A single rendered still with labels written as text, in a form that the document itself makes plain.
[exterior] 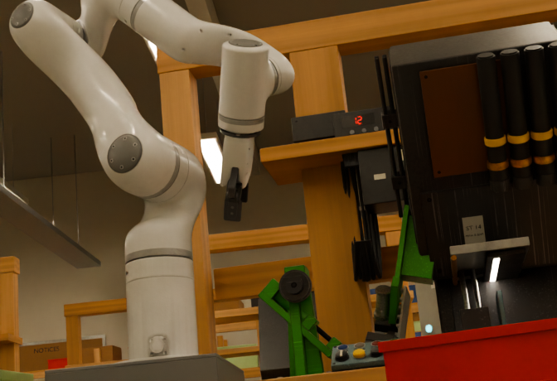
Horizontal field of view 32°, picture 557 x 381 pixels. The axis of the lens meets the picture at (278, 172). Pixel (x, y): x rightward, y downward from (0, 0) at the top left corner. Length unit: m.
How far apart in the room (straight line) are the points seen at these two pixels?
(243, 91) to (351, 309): 1.01
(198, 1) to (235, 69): 6.23
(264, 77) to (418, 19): 1.12
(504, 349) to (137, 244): 0.64
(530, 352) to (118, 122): 0.81
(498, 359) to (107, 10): 0.98
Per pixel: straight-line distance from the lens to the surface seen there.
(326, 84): 2.76
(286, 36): 2.83
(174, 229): 1.72
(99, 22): 1.99
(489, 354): 1.67
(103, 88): 1.87
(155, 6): 1.87
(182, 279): 1.71
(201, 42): 1.83
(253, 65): 1.72
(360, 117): 2.62
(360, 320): 2.59
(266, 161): 2.59
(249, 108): 1.74
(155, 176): 1.72
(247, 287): 2.74
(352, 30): 2.81
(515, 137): 2.09
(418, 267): 2.23
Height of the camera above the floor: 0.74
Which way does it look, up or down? 16 degrees up
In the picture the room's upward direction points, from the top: 6 degrees counter-clockwise
